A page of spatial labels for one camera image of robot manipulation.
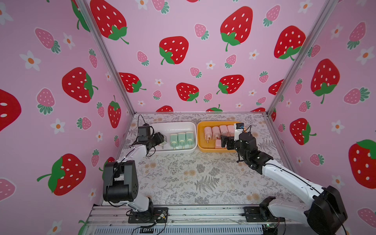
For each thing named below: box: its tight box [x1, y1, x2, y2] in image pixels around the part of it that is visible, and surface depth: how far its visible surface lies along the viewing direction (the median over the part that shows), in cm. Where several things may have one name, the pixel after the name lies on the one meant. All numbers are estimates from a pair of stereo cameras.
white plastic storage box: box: [151, 121, 198, 152], surface depth 100 cm
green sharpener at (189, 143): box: [184, 131, 195, 149], surface depth 100 cm
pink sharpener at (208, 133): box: [204, 126, 213, 144], surface depth 102 cm
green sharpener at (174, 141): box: [169, 133, 179, 151], surface depth 97 cm
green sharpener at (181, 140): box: [178, 132, 186, 150], surface depth 100 cm
